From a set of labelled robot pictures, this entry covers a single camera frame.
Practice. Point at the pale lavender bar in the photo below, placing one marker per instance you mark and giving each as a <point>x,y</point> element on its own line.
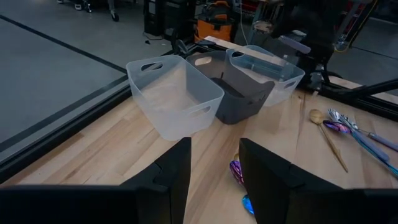
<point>295,44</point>

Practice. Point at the black equipment case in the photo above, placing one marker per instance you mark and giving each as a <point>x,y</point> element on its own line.
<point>174,18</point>

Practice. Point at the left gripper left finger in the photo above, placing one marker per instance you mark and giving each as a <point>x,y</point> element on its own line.
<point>149,202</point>

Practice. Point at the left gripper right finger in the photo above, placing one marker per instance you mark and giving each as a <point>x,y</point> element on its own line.
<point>295,199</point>

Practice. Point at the orange shop vacuum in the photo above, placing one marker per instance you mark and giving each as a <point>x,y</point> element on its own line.
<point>213,29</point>

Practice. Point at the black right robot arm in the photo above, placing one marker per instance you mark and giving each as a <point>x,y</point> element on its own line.
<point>311,18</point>

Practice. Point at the translucent plastic bin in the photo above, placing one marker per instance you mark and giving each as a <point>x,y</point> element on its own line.
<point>289,87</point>
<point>174,118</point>

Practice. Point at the black frame clamp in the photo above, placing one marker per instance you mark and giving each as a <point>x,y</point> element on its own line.
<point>180,46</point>

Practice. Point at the dark grey plastic bin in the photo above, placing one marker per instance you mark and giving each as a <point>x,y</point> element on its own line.
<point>239,109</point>

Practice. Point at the black aluminium table frame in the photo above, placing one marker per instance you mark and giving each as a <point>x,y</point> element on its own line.
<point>62,134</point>

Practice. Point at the iridescent rainbow spoon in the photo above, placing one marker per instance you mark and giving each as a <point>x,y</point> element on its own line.
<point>236,171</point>
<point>247,204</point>
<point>337,127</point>

